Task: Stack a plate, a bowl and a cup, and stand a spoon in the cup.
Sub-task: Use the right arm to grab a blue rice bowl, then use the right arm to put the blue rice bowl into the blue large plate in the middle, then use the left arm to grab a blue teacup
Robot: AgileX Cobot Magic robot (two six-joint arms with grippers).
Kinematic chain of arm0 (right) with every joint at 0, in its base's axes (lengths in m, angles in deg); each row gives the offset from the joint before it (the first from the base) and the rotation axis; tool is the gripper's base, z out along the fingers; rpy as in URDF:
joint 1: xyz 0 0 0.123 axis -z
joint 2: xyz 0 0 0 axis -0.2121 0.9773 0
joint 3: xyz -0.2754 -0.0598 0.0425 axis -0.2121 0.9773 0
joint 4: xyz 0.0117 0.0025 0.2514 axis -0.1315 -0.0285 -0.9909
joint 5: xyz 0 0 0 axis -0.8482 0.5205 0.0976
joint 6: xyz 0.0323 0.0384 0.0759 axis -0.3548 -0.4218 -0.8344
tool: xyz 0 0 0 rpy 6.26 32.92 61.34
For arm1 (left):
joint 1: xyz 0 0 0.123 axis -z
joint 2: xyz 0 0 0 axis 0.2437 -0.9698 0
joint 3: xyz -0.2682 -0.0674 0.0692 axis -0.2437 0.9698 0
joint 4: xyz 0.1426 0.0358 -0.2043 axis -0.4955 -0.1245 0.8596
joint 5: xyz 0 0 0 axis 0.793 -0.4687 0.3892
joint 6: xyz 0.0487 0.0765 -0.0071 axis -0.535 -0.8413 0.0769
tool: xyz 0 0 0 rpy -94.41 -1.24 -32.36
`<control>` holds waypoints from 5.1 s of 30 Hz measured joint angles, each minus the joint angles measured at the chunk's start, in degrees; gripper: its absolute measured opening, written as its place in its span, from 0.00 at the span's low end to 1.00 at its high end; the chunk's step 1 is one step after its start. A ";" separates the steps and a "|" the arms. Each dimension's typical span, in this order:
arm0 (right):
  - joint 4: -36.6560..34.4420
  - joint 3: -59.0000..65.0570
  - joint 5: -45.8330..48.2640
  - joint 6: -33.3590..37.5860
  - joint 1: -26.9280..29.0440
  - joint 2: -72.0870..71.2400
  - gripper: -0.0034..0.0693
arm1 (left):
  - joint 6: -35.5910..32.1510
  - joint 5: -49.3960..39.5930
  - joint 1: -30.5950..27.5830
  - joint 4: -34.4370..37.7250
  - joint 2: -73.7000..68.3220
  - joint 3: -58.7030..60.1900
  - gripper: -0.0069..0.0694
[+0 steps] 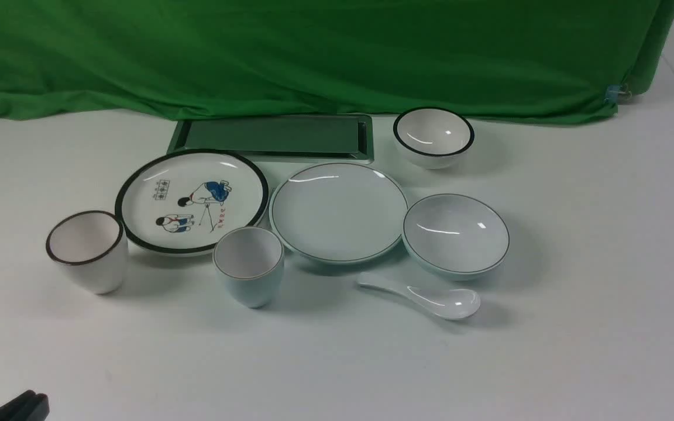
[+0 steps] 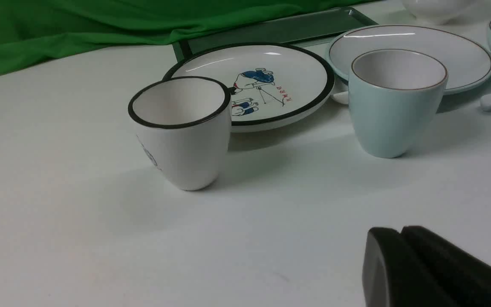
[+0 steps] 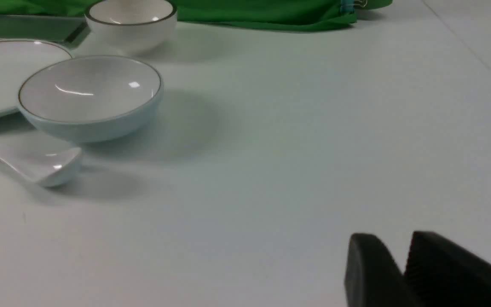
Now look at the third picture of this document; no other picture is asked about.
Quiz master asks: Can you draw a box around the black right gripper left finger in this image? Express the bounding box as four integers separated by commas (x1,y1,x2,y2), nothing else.
344,233,419,307

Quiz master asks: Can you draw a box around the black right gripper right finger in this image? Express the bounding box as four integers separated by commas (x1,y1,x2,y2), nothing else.
404,231,491,307

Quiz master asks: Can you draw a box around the green backdrop cloth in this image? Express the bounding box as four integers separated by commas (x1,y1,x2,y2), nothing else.
0,0,392,32

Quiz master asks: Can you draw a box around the light blue ceramic spoon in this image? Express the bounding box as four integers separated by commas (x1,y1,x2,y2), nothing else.
0,142,84,187

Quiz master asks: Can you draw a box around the white bowl black rim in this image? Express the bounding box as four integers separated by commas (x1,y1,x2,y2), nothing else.
84,0,177,54

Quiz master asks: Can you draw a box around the light blue plate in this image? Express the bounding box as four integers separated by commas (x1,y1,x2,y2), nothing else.
0,39,73,117

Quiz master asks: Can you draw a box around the blue binder clip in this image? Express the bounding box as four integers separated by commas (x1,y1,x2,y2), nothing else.
340,0,368,14

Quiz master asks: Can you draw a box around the light blue shallow bowl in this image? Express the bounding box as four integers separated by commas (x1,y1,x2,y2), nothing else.
17,55,165,144

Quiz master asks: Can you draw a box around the dark green tray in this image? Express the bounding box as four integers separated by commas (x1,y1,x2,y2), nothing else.
0,15,90,47

